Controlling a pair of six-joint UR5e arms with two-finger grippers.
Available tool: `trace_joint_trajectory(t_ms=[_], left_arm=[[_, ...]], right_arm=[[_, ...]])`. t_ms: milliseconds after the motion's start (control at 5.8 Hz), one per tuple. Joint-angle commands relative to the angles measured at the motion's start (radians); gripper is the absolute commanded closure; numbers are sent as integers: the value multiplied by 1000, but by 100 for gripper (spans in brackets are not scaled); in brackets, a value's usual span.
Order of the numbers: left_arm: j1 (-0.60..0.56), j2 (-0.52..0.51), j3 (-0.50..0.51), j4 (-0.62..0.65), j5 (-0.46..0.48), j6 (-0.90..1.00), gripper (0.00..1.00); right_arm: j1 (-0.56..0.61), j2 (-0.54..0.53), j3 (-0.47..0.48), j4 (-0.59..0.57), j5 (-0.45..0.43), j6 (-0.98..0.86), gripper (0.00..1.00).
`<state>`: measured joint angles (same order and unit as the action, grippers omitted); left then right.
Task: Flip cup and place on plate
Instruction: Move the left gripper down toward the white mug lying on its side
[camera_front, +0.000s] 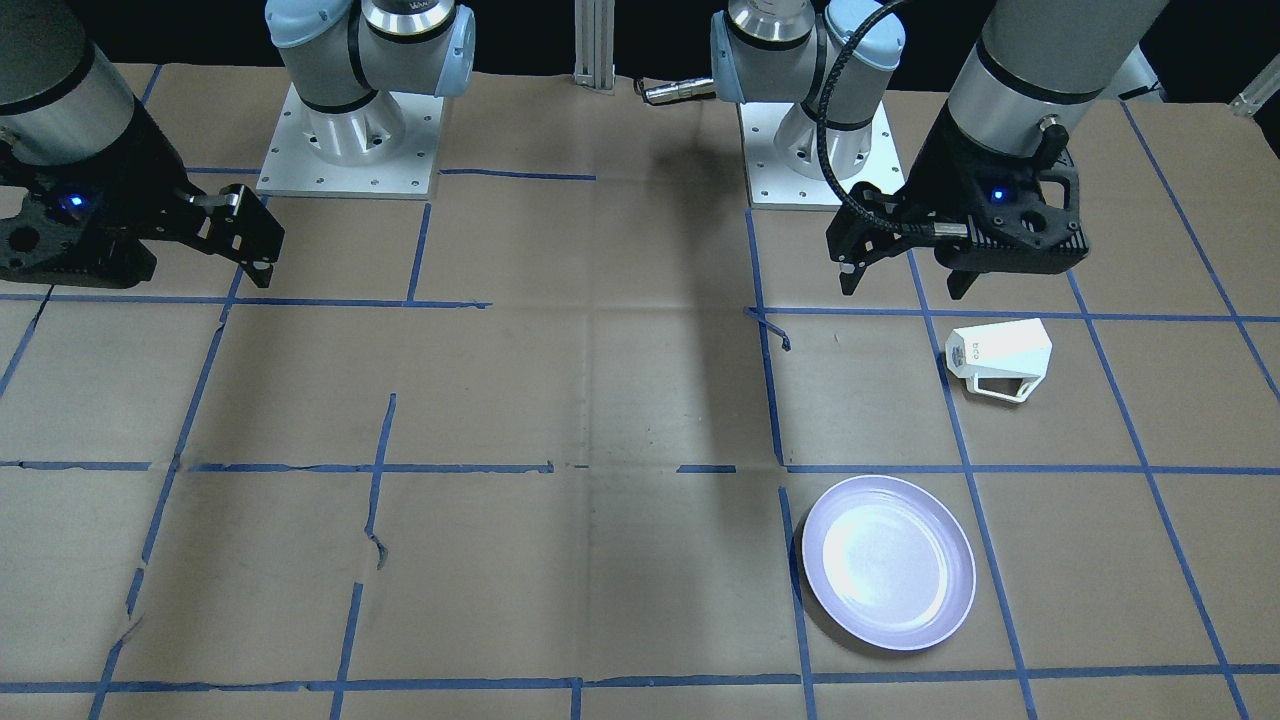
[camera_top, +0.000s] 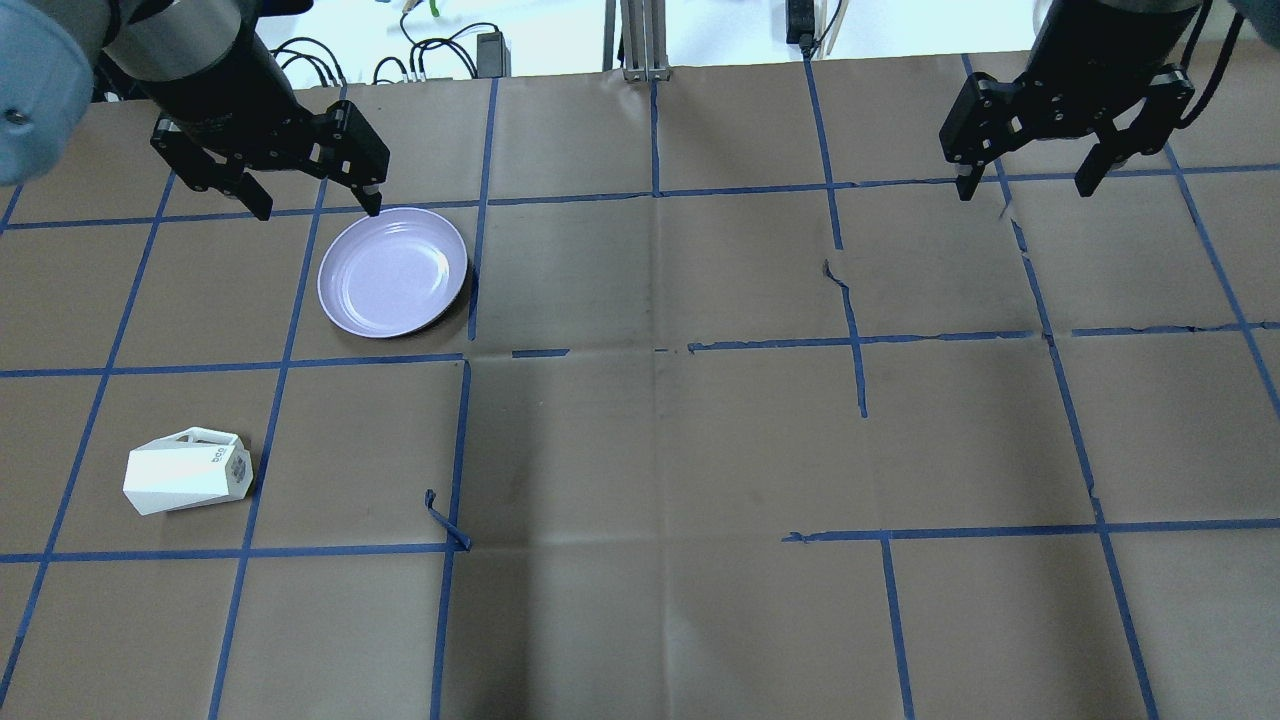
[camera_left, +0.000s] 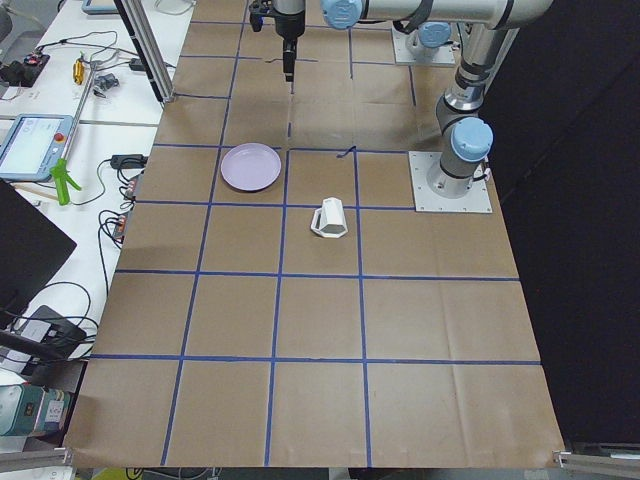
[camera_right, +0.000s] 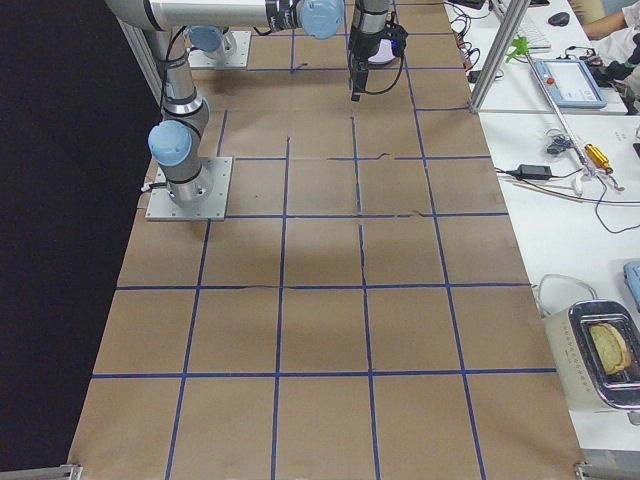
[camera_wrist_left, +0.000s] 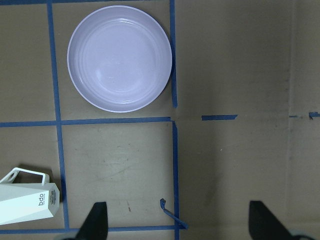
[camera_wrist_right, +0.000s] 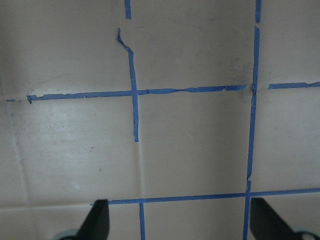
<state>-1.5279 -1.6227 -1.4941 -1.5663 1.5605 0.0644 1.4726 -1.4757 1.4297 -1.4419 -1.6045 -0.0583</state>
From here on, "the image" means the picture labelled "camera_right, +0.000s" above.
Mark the black computer mouse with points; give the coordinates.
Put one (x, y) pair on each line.
(560, 19)

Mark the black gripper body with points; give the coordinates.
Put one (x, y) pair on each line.
(361, 49)

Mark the black power adapter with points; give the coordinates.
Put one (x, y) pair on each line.
(534, 172)

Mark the green-handled reacher stick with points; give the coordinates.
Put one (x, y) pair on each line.
(587, 169)

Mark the wooden chopstick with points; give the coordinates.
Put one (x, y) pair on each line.
(546, 191)

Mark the teach pendant tablet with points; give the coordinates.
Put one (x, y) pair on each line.
(574, 86)

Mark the lilac plate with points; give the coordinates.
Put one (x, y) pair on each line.
(384, 55)

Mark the white keyboard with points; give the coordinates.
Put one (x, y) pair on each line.
(532, 37)

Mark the yellow tool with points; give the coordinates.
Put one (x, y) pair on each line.
(599, 159)

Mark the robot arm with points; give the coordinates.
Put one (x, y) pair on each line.
(368, 29)
(174, 143)

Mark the bread slice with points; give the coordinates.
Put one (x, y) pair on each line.
(611, 348)

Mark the aluminium frame post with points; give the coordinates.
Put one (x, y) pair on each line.
(505, 35)

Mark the white toaster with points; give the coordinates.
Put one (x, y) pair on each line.
(586, 385)

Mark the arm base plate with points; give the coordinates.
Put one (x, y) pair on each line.
(204, 198)
(233, 54)

